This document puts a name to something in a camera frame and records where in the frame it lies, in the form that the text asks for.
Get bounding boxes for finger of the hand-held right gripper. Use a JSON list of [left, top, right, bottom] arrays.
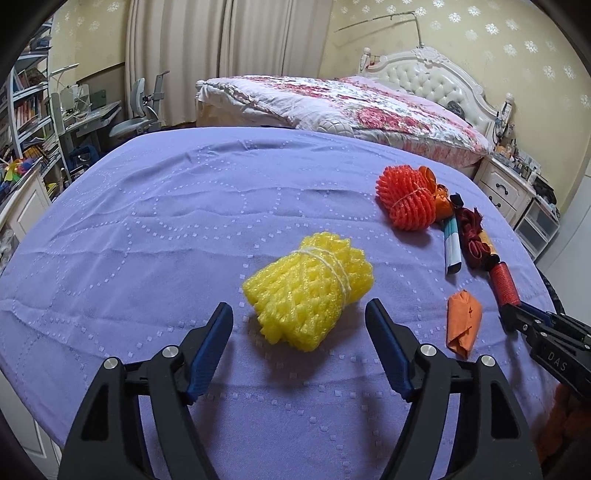
[[519, 302, 561, 324], [501, 303, 546, 344]]

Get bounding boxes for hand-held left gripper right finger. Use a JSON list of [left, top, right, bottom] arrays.
[[365, 298, 543, 480]]

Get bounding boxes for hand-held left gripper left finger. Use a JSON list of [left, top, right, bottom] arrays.
[[58, 302, 234, 480]]

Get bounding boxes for red thread spool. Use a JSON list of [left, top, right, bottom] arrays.
[[489, 261, 520, 308]]

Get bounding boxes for orange paper packet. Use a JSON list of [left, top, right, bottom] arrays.
[[445, 289, 483, 360]]

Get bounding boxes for yellow foam net bundle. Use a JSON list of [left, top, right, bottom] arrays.
[[242, 232, 375, 350]]

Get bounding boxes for red foam net bundle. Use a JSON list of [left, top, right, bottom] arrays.
[[376, 164, 437, 230]]

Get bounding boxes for person's right forearm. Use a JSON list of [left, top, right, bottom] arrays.
[[538, 383, 591, 467]]

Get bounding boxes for clear plastic drawer unit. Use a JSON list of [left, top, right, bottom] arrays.
[[515, 198, 561, 259]]

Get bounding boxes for dark red ribbon bundle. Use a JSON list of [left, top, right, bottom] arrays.
[[455, 207, 499, 271]]

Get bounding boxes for purple tablecloth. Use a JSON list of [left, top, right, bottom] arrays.
[[0, 127, 561, 480]]

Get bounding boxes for black cloth pile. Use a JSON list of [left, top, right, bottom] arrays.
[[533, 178, 559, 204]]

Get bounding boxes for white nightstand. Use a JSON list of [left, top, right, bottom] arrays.
[[475, 154, 536, 227]]

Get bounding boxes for orange crumpled plastic wrapper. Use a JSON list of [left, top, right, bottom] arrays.
[[418, 167, 455, 222]]

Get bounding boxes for bottles and clutter on nightstand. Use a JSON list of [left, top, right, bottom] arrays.
[[492, 108, 541, 176]]

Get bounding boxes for white low cabinet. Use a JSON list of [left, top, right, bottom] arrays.
[[0, 166, 51, 241]]

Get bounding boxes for grey office chair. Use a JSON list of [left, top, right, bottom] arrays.
[[108, 71, 171, 139]]

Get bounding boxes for white bed with tufted headboard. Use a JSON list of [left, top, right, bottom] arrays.
[[194, 46, 502, 181]]

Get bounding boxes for pink floral quilt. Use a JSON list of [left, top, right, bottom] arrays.
[[198, 75, 492, 158]]

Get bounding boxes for grey study desk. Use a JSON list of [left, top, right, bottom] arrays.
[[60, 102, 123, 160]]

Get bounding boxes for beige curtains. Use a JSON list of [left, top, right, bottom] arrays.
[[124, 0, 333, 134]]

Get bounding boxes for white bookshelf with books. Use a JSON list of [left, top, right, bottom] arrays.
[[0, 18, 63, 185]]

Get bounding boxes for white desk lamp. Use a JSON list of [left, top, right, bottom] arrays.
[[48, 65, 80, 93]]

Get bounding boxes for metal canopy rod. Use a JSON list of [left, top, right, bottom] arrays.
[[335, 13, 426, 47]]

